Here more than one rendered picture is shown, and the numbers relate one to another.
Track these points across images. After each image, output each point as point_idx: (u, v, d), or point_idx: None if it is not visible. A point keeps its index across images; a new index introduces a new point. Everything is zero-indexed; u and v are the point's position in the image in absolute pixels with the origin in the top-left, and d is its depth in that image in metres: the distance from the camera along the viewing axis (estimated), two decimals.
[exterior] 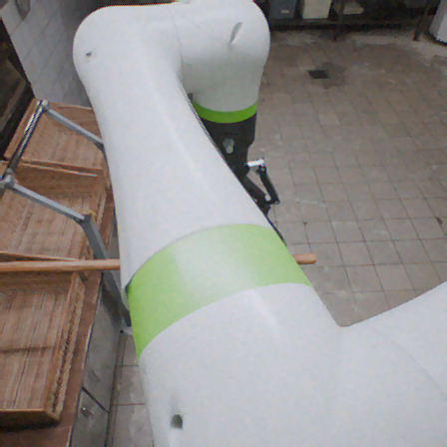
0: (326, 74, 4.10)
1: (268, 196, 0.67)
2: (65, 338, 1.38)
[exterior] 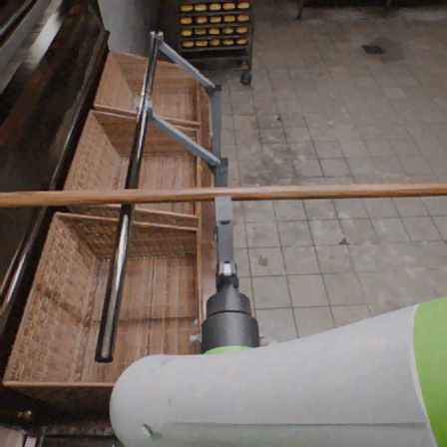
0: (381, 49, 3.88)
1: None
2: (201, 305, 1.16)
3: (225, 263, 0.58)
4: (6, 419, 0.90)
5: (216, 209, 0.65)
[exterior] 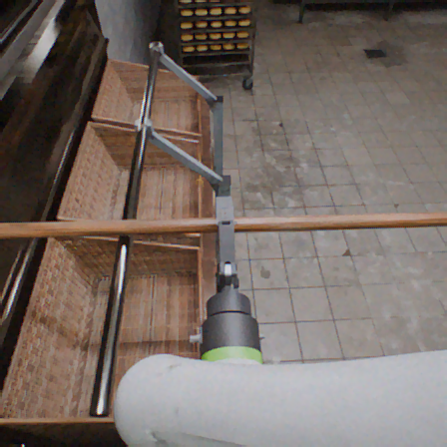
0: (384, 53, 3.84)
1: None
2: None
3: (226, 263, 0.58)
4: None
5: (217, 209, 0.65)
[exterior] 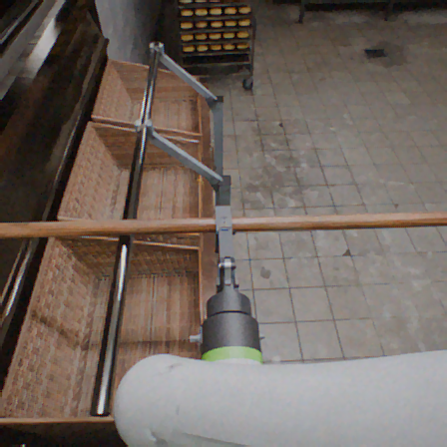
0: (384, 53, 3.84)
1: None
2: None
3: (225, 260, 0.60)
4: None
5: (216, 218, 0.70)
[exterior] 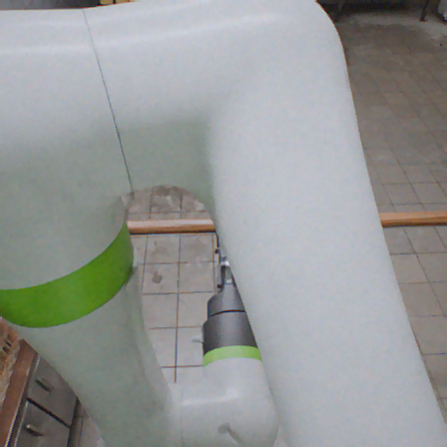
0: None
1: None
2: (4, 337, 1.10)
3: (226, 260, 0.60)
4: None
5: None
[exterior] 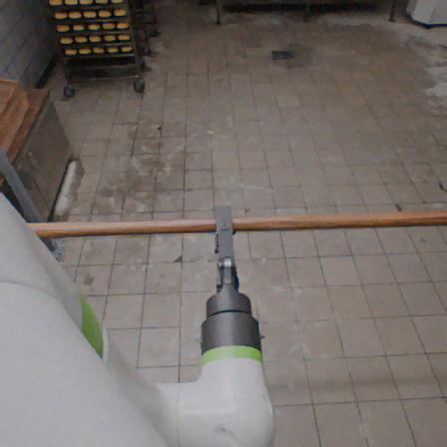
0: (292, 55, 3.81)
1: None
2: None
3: (225, 260, 0.60)
4: None
5: (216, 218, 0.70)
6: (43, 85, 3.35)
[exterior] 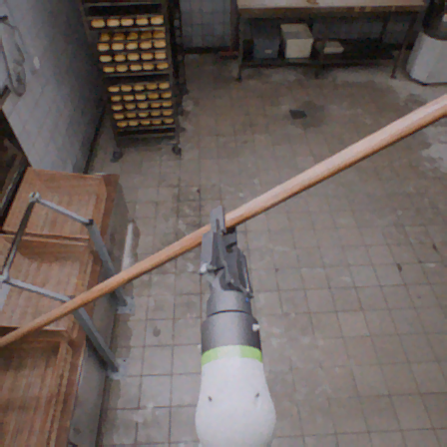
0: (306, 114, 4.37)
1: (236, 252, 0.70)
2: (54, 402, 1.64)
3: (208, 264, 0.61)
4: None
5: (211, 223, 0.71)
6: (94, 147, 3.90)
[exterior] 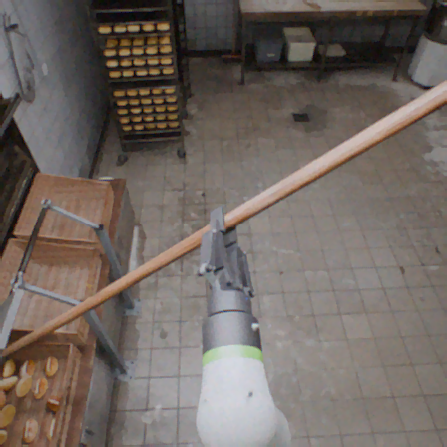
0: (309, 117, 4.40)
1: (237, 252, 0.70)
2: (64, 405, 1.68)
3: (207, 265, 0.61)
4: None
5: (211, 223, 0.71)
6: (99, 150, 3.94)
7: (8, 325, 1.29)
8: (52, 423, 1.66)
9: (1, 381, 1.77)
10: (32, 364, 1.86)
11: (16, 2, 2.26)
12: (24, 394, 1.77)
